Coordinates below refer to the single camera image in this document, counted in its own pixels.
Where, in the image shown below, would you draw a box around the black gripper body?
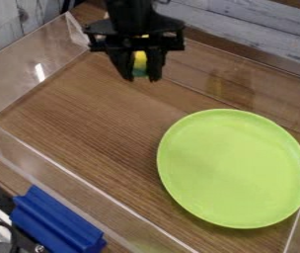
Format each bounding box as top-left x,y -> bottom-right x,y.
82,11 -> 184,51

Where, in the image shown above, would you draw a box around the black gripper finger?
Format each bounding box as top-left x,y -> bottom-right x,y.
107,49 -> 134,81
146,47 -> 165,82

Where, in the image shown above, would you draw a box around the yellow toy banana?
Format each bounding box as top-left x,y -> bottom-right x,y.
133,35 -> 149,77

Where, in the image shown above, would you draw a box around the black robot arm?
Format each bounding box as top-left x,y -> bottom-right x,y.
82,0 -> 185,82

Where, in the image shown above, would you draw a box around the green plastic plate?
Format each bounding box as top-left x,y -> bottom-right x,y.
156,109 -> 300,229

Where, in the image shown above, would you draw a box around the blue plastic clamp block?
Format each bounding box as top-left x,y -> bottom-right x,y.
10,186 -> 106,253

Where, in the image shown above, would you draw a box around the clear acrylic corner bracket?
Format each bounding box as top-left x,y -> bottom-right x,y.
63,12 -> 89,47

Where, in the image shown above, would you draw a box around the clear acrylic wall panels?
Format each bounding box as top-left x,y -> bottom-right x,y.
0,15 -> 300,253

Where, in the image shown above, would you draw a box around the black cable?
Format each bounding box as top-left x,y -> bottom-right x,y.
0,220 -> 26,253

